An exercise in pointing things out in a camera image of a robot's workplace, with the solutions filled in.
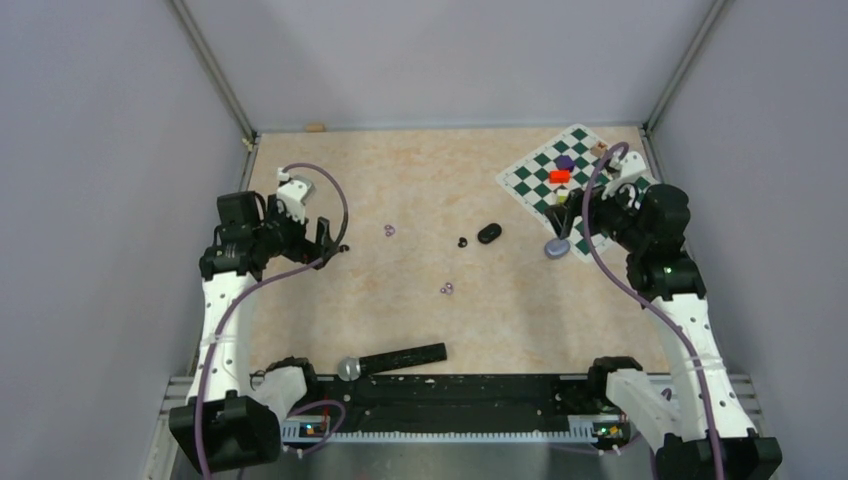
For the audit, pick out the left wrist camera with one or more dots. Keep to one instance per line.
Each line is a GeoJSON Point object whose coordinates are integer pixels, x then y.
{"type": "Point", "coordinates": [296, 190]}

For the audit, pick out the cork stopper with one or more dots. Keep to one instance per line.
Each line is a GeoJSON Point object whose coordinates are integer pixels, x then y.
{"type": "Point", "coordinates": [315, 128]}

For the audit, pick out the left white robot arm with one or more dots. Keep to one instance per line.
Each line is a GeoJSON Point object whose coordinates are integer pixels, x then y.
{"type": "Point", "coordinates": [224, 424]}

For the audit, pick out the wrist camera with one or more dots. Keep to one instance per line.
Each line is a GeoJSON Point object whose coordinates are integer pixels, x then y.
{"type": "Point", "coordinates": [627, 167]}
{"type": "Point", "coordinates": [296, 190]}

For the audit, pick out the red block upper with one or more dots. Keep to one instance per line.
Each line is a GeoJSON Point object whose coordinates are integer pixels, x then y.
{"type": "Point", "coordinates": [559, 176]}

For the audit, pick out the black earbud charging case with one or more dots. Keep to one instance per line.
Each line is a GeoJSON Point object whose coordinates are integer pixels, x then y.
{"type": "Point", "coordinates": [489, 233]}

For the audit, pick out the black microphone silver head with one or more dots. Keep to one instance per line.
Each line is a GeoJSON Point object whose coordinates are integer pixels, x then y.
{"type": "Point", "coordinates": [353, 368]}

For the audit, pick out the green white chessboard mat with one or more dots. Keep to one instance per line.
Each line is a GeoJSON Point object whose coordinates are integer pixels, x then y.
{"type": "Point", "coordinates": [527, 181]}

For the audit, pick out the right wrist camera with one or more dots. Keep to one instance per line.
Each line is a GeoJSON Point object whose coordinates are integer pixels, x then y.
{"type": "Point", "coordinates": [627, 167]}

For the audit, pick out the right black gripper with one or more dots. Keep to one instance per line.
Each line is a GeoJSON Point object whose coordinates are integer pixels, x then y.
{"type": "Point", "coordinates": [561, 218]}

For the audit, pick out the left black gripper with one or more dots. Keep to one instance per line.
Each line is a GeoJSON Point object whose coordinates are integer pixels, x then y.
{"type": "Point", "coordinates": [305, 250]}

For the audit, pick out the small wooden cube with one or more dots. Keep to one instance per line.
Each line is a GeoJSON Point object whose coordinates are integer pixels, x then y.
{"type": "Point", "coordinates": [599, 149]}

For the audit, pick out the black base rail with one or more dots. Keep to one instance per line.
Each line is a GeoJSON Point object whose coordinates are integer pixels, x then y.
{"type": "Point", "coordinates": [469, 406]}

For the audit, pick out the grey purple charging case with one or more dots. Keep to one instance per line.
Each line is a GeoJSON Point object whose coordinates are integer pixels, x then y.
{"type": "Point", "coordinates": [557, 248]}

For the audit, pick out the purple block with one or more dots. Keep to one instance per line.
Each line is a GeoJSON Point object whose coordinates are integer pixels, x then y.
{"type": "Point", "coordinates": [564, 163]}

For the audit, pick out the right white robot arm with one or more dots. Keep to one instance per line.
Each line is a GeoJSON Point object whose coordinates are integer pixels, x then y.
{"type": "Point", "coordinates": [706, 433]}

